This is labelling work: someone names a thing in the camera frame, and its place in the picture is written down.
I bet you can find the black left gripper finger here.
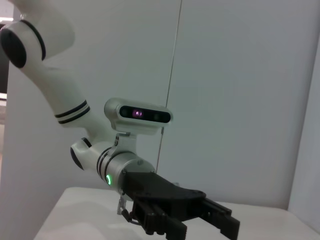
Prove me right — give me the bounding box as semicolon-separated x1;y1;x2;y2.
199;197;241;240
131;197;189;238

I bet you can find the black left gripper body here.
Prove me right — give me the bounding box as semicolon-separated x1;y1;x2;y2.
123;171;209;222

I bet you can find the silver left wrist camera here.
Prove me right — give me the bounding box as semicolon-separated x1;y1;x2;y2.
103;97;174;154

